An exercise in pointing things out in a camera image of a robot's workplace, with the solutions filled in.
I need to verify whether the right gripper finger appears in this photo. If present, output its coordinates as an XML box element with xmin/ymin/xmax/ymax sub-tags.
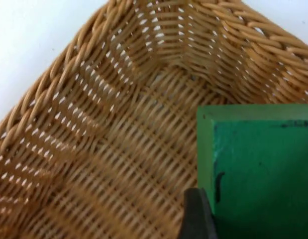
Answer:
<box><xmin>176</xmin><ymin>187</ymin><xmax>220</xmax><ymax>239</ymax></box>

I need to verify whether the green cube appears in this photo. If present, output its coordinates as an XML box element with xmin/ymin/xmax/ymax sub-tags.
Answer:
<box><xmin>196</xmin><ymin>103</ymin><xmax>308</xmax><ymax>239</ymax></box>

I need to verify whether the pale wicker basket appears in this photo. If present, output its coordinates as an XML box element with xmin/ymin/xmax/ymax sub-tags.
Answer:
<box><xmin>0</xmin><ymin>0</ymin><xmax>308</xmax><ymax>239</ymax></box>

